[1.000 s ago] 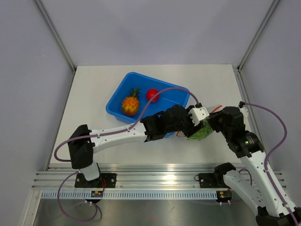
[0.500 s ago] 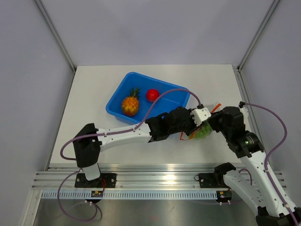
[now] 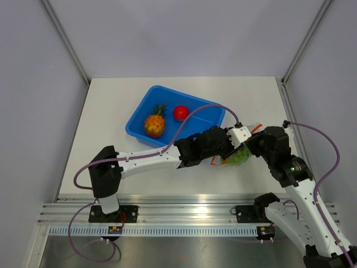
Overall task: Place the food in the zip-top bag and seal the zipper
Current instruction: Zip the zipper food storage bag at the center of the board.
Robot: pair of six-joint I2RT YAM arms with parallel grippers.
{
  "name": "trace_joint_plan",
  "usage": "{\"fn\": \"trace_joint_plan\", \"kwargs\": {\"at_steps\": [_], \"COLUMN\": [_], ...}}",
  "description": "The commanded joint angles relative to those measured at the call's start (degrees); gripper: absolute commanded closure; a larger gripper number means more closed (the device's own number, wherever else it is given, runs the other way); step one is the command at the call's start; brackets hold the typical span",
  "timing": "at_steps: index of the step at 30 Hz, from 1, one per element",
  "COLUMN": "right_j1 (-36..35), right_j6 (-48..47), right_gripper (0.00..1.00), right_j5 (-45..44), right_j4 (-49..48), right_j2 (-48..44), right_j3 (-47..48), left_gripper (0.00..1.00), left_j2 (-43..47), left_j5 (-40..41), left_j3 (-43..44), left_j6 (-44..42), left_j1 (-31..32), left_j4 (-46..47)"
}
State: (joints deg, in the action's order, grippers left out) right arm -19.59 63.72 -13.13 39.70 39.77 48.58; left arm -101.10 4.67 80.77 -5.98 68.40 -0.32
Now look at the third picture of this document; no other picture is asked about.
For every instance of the toy pineapple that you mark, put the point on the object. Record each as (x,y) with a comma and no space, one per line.
(154,125)

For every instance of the white slotted cable duct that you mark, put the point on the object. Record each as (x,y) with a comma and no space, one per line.
(156,231)

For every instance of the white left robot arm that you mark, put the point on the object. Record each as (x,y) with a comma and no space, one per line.
(107,170)

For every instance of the green toy grapes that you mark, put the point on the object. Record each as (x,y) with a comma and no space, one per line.
(239,157)

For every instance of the clear zip bag orange zipper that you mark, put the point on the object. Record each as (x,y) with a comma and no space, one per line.
(215,161)

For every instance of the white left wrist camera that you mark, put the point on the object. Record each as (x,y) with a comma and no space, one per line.
(239,135)

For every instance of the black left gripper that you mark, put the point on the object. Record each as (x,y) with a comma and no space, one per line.
(230,150)

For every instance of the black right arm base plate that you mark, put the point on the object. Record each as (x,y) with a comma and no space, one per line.
(247,214)

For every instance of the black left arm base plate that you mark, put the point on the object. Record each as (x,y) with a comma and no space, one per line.
(126,214)

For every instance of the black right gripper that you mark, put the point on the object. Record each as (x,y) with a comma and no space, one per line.
(254,139)

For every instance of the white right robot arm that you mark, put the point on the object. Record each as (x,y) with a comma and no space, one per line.
(321,241)

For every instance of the aluminium table rail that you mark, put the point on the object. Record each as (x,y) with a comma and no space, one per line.
(157,210)

